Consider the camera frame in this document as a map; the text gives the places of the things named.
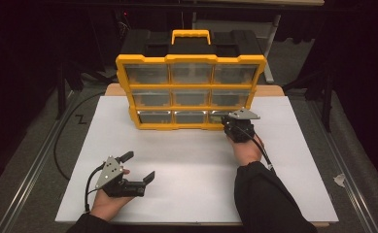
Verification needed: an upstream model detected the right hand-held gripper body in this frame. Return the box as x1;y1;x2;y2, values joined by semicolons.
221;107;261;144

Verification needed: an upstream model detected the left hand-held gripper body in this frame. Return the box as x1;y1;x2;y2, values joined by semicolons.
94;155;146;198

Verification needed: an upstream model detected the yellow black drawer organizer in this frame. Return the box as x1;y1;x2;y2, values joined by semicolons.
116;29;267;131

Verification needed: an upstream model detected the person's right hand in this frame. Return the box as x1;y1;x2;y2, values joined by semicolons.
227;134;264;167

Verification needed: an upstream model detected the person's left hand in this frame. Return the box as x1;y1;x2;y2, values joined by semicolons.
89;189;135;222

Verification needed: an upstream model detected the white board sheet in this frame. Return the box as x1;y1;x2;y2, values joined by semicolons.
54;95;339;224

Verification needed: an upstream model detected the grid of clear drawers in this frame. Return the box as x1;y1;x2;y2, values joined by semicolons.
124;63;259;124

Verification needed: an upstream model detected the black metal stand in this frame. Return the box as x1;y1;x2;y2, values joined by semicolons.
55;61;85;120
283;64;337;132

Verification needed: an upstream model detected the white crumpled scrap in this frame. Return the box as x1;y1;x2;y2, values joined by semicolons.
333;173;346;188

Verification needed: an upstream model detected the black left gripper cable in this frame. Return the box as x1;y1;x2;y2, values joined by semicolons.
85;163;108;213

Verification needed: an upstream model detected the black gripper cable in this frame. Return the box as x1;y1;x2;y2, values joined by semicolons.
238;125;277;174
85;163;108;213

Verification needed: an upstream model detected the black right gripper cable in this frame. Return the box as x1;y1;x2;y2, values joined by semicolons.
238;125;277;174

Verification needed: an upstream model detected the black floor cable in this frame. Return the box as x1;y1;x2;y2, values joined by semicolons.
53;91;107;181

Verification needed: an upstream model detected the metal floor rail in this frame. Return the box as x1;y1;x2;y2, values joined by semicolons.
306;100;378;233
0;90;78;233

